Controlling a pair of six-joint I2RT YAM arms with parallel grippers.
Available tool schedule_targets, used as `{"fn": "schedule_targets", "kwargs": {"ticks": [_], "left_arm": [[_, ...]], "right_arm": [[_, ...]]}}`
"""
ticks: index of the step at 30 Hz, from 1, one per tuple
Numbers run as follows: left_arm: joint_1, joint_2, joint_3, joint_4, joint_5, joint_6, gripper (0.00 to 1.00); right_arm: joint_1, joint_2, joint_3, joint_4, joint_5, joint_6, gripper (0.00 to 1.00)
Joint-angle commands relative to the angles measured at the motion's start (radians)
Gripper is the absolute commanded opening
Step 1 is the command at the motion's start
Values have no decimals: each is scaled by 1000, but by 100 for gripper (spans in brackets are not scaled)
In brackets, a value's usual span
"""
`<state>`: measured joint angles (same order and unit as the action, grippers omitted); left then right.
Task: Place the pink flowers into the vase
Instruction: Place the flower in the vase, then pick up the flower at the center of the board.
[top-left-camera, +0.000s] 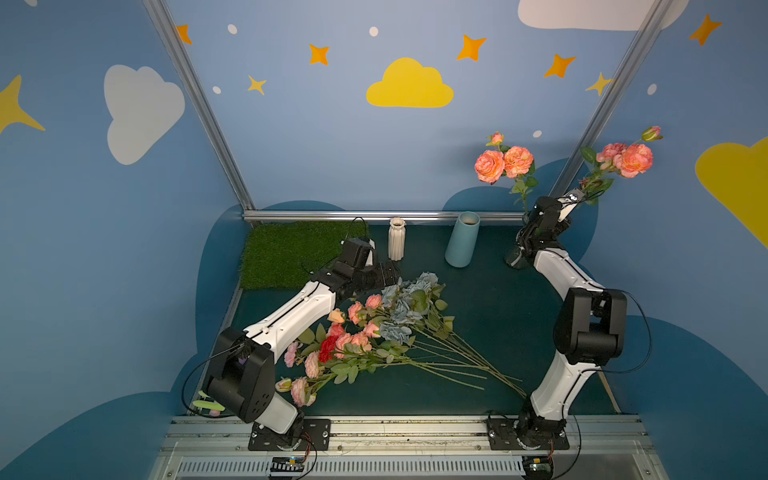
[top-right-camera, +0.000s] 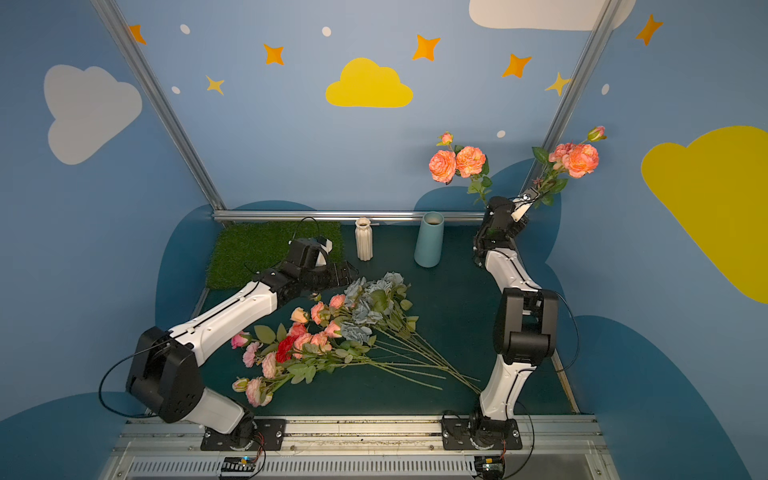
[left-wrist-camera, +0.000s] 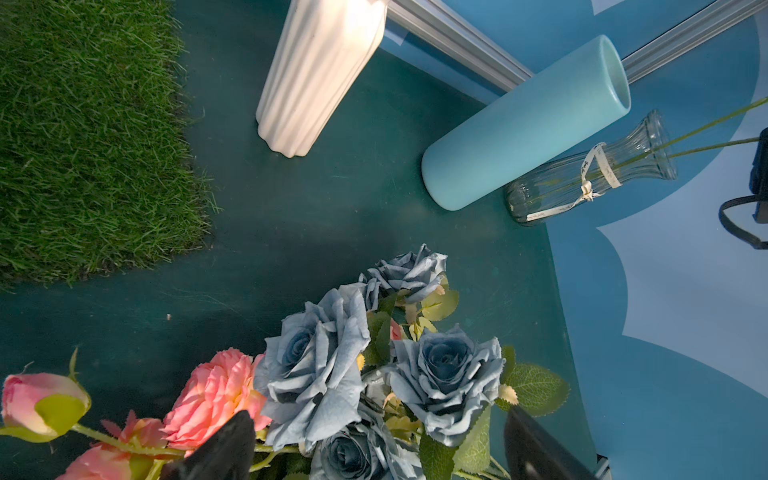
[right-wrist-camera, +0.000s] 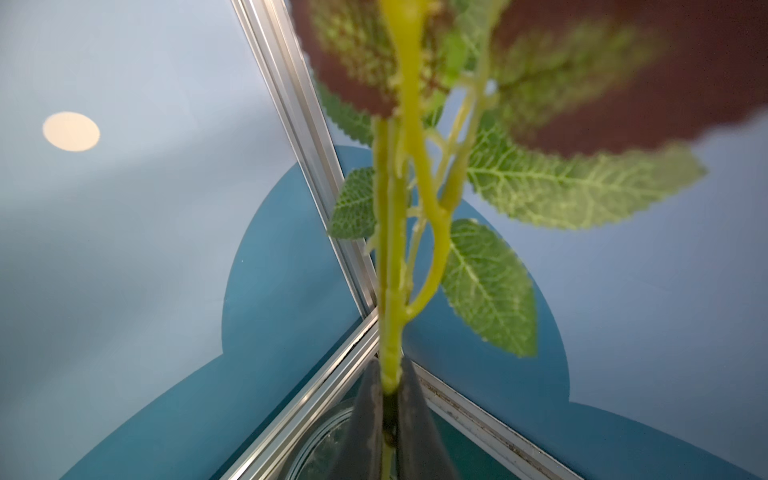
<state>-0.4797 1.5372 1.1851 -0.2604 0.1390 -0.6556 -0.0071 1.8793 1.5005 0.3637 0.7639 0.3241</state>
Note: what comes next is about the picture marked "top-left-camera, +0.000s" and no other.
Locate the clear glass vase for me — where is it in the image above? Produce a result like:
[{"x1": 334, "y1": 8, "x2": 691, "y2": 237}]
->
[{"x1": 504, "y1": 212, "x2": 538, "y2": 270}]

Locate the pink flower bunch on table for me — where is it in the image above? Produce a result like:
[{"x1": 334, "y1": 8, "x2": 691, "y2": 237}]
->
[{"x1": 275, "y1": 284, "x2": 525, "y2": 407}]

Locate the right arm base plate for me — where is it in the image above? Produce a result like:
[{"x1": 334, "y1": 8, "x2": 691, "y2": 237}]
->
[{"x1": 485, "y1": 416, "x2": 570, "y2": 451}]

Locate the white ribbed ceramic vase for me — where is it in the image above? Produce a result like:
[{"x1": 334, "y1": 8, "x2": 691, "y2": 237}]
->
[{"x1": 388, "y1": 217, "x2": 406, "y2": 262}]

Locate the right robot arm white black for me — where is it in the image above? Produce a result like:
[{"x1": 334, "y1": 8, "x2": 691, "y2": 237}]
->
[{"x1": 507, "y1": 189, "x2": 627, "y2": 449}]

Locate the teal cylindrical vase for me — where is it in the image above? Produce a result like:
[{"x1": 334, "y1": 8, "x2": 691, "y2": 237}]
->
[{"x1": 445, "y1": 211, "x2": 480, "y2": 268}]

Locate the red carnation flower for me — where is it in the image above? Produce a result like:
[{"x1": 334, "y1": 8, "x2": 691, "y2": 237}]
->
[{"x1": 318, "y1": 333, "x2": 375, "y2": 364}]

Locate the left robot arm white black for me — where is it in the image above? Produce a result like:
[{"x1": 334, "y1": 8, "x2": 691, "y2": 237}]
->
[{"x1": 202, "y1": 237, "x2": 399, "y2": 434}]

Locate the aluminium frame back bar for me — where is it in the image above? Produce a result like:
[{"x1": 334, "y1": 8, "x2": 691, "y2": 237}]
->
[{"x1": 242, "y1": 209, "x2": 529, "y2": 224}]

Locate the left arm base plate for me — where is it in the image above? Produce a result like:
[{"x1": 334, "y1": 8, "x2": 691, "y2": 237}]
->
[{"x1": 248, "y1": 417, "x2": 332, "y2": 452}]

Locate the green artificial grass mat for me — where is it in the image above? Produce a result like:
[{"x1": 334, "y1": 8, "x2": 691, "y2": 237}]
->
[{"x1": 240, "y1": 219, "x2": 369, "y2": 290}]

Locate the aluminium rail front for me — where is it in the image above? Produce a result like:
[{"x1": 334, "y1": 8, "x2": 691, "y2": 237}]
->
[{"x1": 149, "y1": 414, "x2": 668, "y2": 479}]

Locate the blue hydrangea bunch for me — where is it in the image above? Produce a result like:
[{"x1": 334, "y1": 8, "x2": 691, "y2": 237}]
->
[{"x1": 375, "y1": 272, "x2": 454, "y2": 344}]

